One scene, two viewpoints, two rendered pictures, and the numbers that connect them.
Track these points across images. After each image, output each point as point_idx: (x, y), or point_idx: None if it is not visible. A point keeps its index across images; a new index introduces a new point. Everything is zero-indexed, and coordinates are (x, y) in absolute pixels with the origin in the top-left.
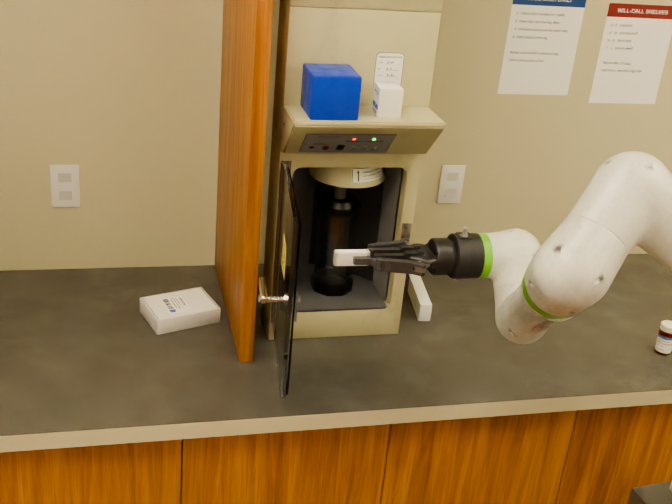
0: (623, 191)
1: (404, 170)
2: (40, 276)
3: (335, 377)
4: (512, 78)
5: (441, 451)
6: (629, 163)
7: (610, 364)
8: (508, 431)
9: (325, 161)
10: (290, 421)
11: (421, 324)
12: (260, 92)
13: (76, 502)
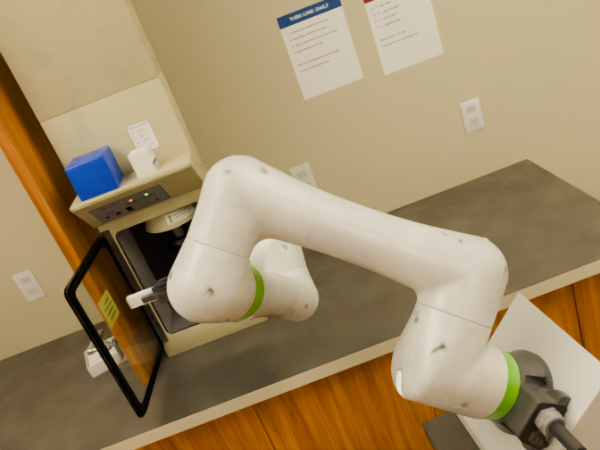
0: (210, 203)
1: None
2: (37, 351)
3: (205, 378)
4: (311, 84)
5: (308, 411)
6: (212, 173)
7: None
8: (358, 379)
9: (134, 220)
10: (162, 430)
11: None
12: (36, 196)
13: None
